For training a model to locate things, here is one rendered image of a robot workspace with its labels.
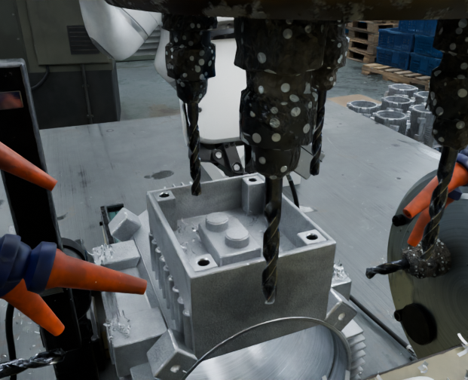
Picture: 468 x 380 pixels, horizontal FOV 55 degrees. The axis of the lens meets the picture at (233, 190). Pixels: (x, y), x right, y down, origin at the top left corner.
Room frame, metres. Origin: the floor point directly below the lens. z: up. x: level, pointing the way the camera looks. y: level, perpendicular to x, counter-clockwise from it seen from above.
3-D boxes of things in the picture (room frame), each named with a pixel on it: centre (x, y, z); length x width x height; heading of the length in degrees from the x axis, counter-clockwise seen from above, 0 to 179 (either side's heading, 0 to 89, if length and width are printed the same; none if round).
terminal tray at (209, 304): (0.28, 0.00, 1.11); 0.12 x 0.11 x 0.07; 22
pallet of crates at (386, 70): (5.78, -2.36, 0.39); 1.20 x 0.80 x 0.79; 29
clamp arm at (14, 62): (0.30, 0.16, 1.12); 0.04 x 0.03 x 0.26; 21
